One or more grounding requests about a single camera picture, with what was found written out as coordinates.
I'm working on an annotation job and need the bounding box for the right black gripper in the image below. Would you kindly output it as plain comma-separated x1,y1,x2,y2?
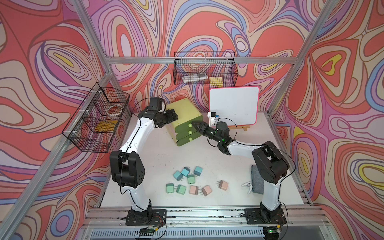
191,121,222,143

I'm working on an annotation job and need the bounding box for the yellow green drawer cabinet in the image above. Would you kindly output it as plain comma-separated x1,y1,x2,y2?
166,98,203,147

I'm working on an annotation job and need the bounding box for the blue plug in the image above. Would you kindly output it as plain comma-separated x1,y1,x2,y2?
194,166,203,176
181,167,191,177
173,171,184,181

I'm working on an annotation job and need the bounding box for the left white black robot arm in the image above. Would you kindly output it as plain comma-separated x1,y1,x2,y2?
110,109,178,220

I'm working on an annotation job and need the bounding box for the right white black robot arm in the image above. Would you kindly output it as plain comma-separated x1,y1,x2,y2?
192,121,290,224

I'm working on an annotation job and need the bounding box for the grey box in back basket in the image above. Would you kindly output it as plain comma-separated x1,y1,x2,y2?
182,73,208,84

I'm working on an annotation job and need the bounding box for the pink framed whiteboard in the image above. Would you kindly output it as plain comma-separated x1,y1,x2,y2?
209,86,260,127

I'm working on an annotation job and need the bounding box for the wooden whiteboard stand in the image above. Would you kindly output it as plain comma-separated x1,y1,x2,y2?
229,125,251,131

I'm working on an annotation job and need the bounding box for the yellow block in back basket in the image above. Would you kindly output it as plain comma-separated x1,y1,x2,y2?
209,77,224,88

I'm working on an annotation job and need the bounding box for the green plug upper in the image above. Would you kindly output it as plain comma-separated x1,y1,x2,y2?
187,175,196,185

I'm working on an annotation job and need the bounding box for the green plug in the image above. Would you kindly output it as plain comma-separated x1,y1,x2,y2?
166,183,175,194
187,175,196,185
176,185,187,195

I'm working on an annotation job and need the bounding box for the pink plug right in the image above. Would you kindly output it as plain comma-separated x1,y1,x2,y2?
218,180,229,191

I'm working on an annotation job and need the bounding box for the pink plug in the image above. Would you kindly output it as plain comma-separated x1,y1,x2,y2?
202,185,213,197
218,180,229,191
189,186,201,196

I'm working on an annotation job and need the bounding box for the pink plug middle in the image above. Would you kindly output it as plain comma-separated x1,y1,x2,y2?
202,185,213,197

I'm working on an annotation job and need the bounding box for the pink plug left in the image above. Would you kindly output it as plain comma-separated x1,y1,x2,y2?
189,186,201,196

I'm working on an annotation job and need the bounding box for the green plug lower middle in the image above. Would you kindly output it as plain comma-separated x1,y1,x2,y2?
176,185,187,195

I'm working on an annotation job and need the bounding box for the green plug far left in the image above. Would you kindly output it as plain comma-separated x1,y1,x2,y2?
166,183,175,194

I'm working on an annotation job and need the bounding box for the yellow item in left basket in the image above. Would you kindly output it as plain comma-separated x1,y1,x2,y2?
94,121,118,133

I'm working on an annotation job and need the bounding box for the white plastic clip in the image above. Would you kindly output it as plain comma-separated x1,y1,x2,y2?
241,181,253,194

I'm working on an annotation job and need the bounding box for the grey felt eraser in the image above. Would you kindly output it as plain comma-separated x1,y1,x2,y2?
251,165,264,195

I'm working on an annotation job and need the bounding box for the green circuit board left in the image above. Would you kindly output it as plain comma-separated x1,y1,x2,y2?
139,227,159,237

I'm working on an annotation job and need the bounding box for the green circuit board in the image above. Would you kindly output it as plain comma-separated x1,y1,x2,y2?
263,225,282,236
139,227,159,237

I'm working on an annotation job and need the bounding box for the green circuit board right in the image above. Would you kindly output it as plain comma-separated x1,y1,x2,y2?
263,225,282,236

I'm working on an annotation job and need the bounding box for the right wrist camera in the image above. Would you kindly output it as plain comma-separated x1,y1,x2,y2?
208,112,220,127

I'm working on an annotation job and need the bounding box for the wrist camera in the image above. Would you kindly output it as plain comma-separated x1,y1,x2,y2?
148,97,166,112
208,112,220,127

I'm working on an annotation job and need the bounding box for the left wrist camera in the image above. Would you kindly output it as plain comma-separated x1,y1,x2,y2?
148,97,166,112

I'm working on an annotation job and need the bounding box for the back black wire basket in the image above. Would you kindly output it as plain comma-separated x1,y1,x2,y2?
173,51,239,88

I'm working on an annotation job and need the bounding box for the black wire basket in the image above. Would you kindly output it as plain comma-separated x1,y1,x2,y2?
173,51,239,88
62,83,130,153

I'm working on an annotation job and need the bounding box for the left black wire basket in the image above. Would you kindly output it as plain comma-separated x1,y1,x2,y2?
62,83,130,153

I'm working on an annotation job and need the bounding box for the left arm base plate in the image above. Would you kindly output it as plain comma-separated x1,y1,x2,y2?
121,209,167,227

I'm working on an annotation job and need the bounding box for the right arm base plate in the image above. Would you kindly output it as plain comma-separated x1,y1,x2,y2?
244,208,287,226

